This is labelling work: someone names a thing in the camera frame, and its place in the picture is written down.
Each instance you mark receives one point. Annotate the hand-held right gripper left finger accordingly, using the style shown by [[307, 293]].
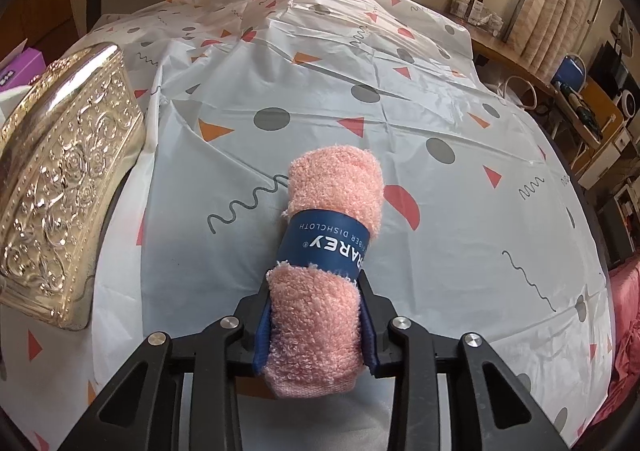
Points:
[[262, 341]]

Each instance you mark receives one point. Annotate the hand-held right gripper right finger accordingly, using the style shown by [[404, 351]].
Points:
[[370, 341]]

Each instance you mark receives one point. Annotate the pink towel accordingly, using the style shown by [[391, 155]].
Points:
[[325, 191]]

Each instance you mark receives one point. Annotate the pink ruffled blanket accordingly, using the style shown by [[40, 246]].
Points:
[[627, 321]]

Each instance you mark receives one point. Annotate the gold ornate tissue box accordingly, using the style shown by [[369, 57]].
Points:
[[65, 171]]

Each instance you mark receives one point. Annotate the low shelf unit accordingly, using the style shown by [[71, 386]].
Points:
[[620, 221]]

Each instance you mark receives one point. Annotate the white bag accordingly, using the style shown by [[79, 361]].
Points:
[[515, 91]]

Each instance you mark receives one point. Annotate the white cabinet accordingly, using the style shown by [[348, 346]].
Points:
[[607, 161]]

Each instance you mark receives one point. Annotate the white folding chair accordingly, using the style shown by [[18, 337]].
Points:
[[582, 111]]

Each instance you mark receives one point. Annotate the wooden desk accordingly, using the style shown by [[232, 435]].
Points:
[[510, 56]]

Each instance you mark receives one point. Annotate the wooden board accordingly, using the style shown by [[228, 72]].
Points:
[[607, 106]]

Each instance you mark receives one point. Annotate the blue chair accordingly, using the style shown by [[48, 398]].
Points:
[[567, 71]]

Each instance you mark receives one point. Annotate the clear box of bottles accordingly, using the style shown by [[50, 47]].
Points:
[[475, 11]]

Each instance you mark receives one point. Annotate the white round fan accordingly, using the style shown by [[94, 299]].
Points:
[[629, 105]]

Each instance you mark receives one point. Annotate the purple tissue box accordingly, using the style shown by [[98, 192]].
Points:
[[27, 66]]

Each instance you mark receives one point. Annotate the black monitor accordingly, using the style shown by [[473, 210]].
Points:
[[612, 66]]

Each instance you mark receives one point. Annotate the patterned beige curtain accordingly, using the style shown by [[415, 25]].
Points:
[[560, 6]]

